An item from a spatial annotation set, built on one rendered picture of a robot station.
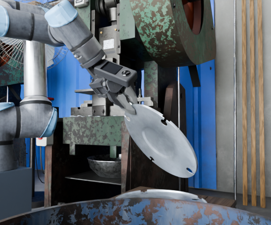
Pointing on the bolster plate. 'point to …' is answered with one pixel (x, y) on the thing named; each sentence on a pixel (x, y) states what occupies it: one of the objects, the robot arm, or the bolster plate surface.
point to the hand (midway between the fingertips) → (135, 110)
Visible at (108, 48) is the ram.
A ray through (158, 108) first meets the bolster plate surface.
